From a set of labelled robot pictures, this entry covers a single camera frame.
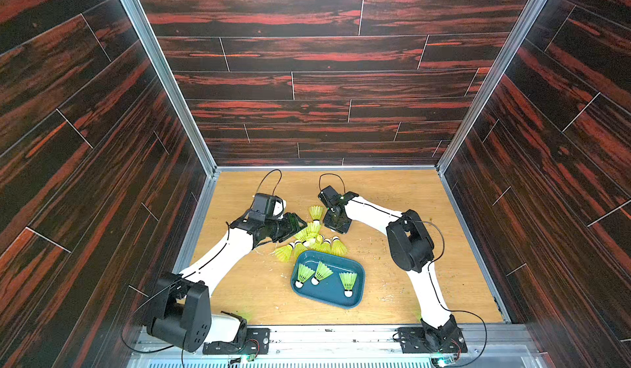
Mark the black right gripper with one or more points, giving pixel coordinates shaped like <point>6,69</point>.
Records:
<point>337,218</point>

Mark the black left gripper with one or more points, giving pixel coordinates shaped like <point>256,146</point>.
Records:
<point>291,226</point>

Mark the yellow shuttlecock two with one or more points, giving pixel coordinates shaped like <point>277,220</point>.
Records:
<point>322,272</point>

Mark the yellow shuttlecock three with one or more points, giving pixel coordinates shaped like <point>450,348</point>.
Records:
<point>304,273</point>

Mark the yellow shuttlecock one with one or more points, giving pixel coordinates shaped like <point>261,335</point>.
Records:
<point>348,280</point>

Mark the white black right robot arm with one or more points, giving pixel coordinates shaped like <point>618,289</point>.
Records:
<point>411,248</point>

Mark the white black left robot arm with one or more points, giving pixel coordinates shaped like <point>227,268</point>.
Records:
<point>179,312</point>

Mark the teal plastic storage tray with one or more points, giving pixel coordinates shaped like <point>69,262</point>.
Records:
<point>330,290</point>

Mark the yellow shuttlecock five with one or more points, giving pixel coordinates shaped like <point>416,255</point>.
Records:
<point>316,212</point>

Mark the yellow shuttlecock six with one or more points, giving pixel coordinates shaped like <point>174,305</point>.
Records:
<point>338,248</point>

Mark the yellow shuttlecock seven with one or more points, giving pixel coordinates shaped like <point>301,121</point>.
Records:
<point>324,247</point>

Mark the yellow shuttlecock four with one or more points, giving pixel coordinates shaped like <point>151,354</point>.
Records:
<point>284,253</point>

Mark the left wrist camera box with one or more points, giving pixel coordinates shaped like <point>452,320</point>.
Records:
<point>266,206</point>

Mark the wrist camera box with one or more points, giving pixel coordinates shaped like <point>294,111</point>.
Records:
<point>266,206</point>
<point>330,198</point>

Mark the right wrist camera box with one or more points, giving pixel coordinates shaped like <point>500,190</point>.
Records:
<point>330,198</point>

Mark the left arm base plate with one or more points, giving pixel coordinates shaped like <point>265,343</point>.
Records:
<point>251,341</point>

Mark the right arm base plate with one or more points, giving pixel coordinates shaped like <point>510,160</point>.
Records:
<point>415,340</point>

